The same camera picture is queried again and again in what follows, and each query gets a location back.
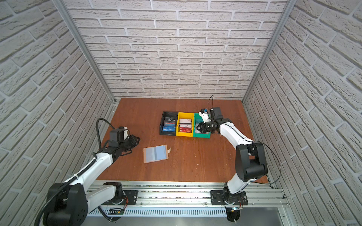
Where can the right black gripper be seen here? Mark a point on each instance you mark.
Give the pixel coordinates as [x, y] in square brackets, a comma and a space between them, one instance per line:
[203, 129]

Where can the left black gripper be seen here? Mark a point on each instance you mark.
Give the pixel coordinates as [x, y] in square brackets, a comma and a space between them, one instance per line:
[135, 140]

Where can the tan leather card holder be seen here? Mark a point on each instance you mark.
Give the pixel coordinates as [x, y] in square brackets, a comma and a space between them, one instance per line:
[155, 154]

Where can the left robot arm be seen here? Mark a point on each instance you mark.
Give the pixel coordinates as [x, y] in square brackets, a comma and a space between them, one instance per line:
[69, 203]

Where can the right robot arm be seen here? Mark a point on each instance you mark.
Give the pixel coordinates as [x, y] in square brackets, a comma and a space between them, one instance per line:
[250, 159]

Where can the cards in yellow bin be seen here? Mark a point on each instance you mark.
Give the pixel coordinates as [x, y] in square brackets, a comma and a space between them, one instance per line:
[185, 125]

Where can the cards in black bin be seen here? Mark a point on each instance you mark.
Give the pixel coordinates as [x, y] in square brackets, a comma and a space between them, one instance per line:
[169, 124]

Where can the green storage bin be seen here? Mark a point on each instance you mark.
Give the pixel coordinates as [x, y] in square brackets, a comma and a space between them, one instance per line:
[197, 120]

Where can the yellow storage bin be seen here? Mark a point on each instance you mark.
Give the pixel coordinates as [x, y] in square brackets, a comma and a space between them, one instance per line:
[184, 115]

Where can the black storage bin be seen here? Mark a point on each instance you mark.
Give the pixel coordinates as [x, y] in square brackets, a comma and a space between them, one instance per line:
[167, 114]

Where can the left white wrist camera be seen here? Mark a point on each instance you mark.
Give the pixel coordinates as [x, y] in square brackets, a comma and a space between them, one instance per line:
[124, 132]

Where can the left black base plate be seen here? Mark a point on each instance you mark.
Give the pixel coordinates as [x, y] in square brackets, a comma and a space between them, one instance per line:
[129, 196]

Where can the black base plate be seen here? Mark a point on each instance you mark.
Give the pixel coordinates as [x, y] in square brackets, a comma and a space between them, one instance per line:
[221, 197]
[129, 196]

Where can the aluminium rail frame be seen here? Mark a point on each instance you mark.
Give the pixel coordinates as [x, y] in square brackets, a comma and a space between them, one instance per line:
[194, 199]

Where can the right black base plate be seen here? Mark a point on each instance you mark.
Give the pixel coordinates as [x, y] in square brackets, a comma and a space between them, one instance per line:
[221, 197]

